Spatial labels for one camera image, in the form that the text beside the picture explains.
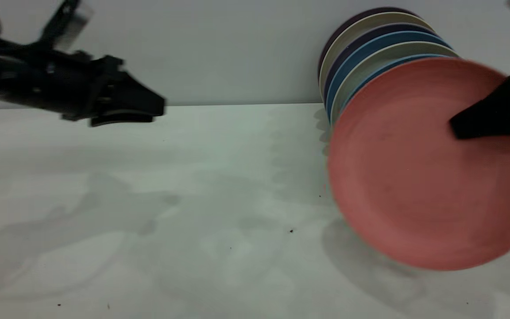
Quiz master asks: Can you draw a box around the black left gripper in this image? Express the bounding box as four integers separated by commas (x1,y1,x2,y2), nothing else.
27,50,166,128

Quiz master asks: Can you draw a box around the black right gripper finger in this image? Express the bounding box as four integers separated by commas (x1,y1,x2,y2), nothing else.
449,63,510,141

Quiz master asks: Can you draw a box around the pink round plate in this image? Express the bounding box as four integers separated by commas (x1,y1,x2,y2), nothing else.
327,57,510,271

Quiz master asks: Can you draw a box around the blue round plate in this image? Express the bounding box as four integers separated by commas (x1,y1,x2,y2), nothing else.
338,54,459,117
326,31,453,118

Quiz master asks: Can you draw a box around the beige round plate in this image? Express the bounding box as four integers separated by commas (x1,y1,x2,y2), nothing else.
319,12,435,101
330,41,459,127

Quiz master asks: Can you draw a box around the dark purple round plate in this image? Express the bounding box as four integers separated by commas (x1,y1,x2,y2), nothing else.
323,23,437,105
317,7,420,81

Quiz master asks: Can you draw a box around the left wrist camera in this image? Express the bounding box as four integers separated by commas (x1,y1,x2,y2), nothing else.
40,0,94,53

